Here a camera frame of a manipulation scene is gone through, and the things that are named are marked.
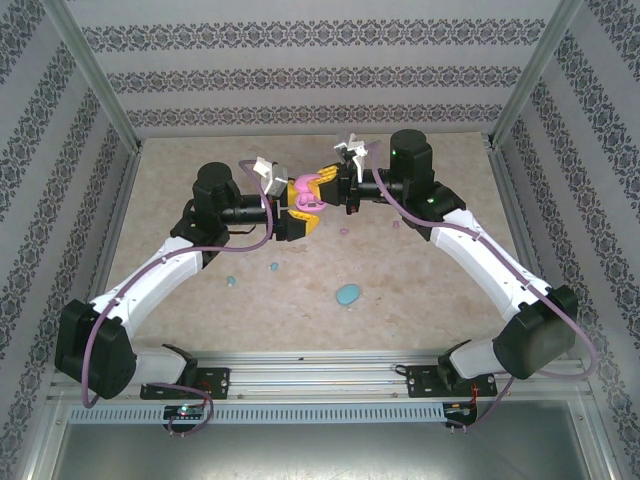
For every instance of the pink earbud charging case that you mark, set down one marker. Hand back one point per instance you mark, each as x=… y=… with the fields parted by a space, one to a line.
x=305 y=192

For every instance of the blue earbud charging case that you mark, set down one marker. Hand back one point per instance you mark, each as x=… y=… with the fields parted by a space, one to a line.
x=347 y=295

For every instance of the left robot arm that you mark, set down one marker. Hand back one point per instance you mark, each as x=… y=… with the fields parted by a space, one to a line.
x=150 y=285

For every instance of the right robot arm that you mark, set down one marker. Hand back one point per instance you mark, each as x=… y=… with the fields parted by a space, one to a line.
x=480 y=260

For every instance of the grey sheet metal panel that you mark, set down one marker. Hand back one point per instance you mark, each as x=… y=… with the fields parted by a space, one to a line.
x=320 y=450

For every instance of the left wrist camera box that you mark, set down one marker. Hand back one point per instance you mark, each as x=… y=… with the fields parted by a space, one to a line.
x=272 y=180

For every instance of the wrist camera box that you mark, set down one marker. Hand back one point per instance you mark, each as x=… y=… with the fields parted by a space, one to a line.
x=356 y=147
x=272 y=180

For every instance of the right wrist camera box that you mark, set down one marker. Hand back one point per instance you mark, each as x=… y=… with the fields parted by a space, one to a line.
x=356 y=147

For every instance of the aluminium side rail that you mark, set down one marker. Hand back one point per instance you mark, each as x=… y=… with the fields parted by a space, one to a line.
x=112 y=240
x=520 y=225

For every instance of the aluminium mounting rail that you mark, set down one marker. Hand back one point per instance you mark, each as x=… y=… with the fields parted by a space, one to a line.
x=320 y=375

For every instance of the aluminium frame post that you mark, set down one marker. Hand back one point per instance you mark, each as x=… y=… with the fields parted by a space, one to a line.
x=535 y=70
x=90 y=70

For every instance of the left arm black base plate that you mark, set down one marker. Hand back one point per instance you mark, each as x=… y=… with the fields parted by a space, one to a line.
x=217 y=382

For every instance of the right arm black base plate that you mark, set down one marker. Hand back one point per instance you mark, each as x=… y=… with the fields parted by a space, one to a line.
x=417 y=382

